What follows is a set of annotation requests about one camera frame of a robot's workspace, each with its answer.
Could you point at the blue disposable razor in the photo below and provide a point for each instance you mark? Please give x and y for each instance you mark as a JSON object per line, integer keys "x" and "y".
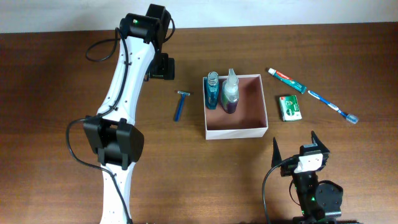
{"x": 183, "y": 95}

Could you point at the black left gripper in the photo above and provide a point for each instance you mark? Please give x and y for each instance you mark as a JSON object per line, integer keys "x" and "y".
{"x": 162, "y": 70}

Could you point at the green Colgate toothpaste tube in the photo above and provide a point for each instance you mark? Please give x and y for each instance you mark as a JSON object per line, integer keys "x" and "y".
{"x": 287, "y": 80}

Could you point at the teal Listerine mouthwash bottle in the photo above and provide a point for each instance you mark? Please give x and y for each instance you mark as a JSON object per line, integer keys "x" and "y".
{"x": 212, "y": 90}

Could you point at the pink open cardboard box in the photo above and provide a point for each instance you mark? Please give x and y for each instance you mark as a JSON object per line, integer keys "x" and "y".
{"x": 250, "y": 118}

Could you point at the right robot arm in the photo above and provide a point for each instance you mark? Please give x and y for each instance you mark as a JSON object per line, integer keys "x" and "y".
{"x": 320, "y": 201}

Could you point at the blue white toothbrush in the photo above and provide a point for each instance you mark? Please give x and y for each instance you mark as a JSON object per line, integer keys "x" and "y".
{"x": 349, "y": 117}

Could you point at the green Dettol soap box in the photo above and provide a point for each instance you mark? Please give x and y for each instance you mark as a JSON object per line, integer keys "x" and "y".
{"x": 289, "y": 108}

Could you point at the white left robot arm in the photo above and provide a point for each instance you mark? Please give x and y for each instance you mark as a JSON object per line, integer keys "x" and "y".
{"x": 111, "y": 133}

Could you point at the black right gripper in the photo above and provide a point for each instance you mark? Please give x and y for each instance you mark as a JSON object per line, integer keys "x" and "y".
{"x": 288, "y": 168}

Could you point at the purple foaming soap pump bottle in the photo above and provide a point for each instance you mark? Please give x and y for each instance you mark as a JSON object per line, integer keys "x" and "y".
{"x": 230, "y": 92}

